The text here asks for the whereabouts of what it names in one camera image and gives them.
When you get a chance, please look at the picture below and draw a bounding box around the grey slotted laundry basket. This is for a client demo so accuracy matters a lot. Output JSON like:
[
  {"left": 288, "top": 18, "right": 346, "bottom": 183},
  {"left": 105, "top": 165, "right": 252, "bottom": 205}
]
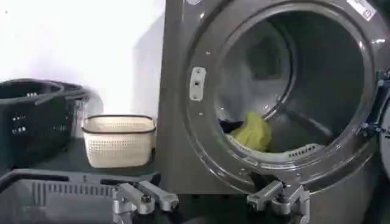
[{"left": 0, "top": 168, "right": 161, "bottom": 224}]

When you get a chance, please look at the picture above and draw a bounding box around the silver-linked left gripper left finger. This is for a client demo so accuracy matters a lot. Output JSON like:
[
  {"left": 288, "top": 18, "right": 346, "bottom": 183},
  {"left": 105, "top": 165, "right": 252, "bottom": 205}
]
[{"left": 111, "top": 180, "right": 180, "bottom": 224}]

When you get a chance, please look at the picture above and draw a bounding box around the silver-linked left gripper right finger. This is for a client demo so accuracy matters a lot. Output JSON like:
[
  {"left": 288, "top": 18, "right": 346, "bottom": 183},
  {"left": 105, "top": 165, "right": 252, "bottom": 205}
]
[{"left": 246, "top": 180, "right": 311, "bottom": 224}]

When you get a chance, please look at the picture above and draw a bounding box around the dark navy cloth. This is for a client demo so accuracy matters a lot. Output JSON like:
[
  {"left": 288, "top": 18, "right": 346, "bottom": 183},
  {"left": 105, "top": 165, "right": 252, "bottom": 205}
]
[{"left": 218, "top": 118, "right": 245, "bottom": 134}]

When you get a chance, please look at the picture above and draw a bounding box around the black perforated laundry basket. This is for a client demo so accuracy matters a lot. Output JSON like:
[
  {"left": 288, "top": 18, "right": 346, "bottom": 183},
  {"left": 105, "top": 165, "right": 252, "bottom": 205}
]
[{"left": 0, "top": 78, "right": 93, "bottom": 172}]

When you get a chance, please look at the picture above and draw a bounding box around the cream perforated laundry basket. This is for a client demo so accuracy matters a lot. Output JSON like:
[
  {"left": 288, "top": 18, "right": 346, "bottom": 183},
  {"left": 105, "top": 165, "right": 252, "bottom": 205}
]
[{"left": 81, "top": 114, "right": 157, "bottom": 169}]

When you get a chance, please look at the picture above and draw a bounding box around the white sticker label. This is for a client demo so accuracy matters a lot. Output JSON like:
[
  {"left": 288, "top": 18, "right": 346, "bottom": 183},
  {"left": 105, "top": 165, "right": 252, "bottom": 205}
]
[{"left": 346, "top": 0, "right": 377, "bottom": 22}]

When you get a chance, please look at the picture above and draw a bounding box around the white door latch plate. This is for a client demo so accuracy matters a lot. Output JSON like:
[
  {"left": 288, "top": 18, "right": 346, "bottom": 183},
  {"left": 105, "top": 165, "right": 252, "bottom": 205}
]
[{"left": 189, "top": 66, "right": 208, "bottom": 102}]

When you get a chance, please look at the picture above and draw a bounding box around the yellow-green cloth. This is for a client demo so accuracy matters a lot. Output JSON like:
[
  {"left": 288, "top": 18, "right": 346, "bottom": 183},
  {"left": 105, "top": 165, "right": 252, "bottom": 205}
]
[{"left": 229, "top": 111, "right": 273, "bottom": 153}]

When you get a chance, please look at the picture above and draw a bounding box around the grey dryer with round opening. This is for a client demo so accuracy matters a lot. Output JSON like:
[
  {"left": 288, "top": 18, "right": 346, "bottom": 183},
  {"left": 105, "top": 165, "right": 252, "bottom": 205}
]
[{"left": 155, "top": 0, "right": 390, "bottom": 224}]

